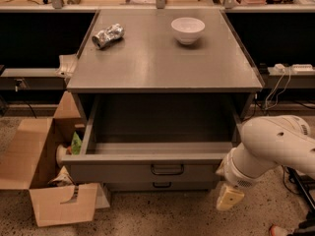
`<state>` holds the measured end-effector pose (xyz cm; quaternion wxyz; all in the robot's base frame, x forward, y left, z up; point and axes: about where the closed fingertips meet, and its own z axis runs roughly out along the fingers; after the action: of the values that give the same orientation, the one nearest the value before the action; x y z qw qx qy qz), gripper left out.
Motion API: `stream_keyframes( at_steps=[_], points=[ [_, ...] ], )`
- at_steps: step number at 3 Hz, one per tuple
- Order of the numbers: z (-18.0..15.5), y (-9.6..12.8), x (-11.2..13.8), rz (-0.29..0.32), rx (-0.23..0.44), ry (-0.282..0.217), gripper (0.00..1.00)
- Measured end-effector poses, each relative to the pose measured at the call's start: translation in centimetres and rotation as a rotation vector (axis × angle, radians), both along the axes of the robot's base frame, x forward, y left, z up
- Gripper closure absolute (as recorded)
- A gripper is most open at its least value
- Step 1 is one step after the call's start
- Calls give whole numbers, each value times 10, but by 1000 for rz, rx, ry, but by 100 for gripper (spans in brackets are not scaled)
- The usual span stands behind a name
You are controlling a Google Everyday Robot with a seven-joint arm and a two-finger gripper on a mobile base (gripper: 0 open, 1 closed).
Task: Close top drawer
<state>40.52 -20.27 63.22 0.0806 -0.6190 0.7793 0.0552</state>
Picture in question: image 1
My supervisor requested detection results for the orange white shoe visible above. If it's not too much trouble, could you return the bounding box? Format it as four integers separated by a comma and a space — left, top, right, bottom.
269, 225, 290, 236

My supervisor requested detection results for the white cup in box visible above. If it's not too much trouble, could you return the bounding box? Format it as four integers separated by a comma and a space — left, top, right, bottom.
56, 145, 70, 168

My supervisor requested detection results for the green snack packet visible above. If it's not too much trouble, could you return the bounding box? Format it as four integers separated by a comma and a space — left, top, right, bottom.
71, 132, 82, 154

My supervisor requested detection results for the black metal stand leg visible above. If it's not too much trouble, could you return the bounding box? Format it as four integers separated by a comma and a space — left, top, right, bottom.
288, 168, 315, 212

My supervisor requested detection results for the white power strip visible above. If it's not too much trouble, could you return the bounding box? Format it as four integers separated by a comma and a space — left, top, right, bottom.
291, 64, 315, 74

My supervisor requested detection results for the grey drawer cabinet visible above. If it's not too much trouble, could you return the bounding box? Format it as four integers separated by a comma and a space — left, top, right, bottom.
66, 8, 266, 193

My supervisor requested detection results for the open cardboard box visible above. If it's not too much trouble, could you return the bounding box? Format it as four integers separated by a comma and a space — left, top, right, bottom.
0, 92, 97, 227

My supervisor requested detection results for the grey top drawer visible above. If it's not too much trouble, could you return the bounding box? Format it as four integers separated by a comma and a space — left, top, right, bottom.
62, 93, 240, 184

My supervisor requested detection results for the grey drawer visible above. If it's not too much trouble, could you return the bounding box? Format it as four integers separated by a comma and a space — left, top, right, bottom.
106, 181, 218, 192
62, 93, 240, 184

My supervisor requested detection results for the grey bottom drawer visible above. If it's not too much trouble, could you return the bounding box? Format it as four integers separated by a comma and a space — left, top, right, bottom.
106, 181, 218, 192

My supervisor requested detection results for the white ceramic bowl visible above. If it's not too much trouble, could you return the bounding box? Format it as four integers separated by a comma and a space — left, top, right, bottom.
171, 17, 206, 45

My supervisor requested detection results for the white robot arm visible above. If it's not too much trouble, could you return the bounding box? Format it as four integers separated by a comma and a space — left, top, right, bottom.
217, 115, 315, 211

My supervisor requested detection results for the person's striped sleeve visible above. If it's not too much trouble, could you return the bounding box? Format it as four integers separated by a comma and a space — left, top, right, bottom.
293, 215, 315, 236

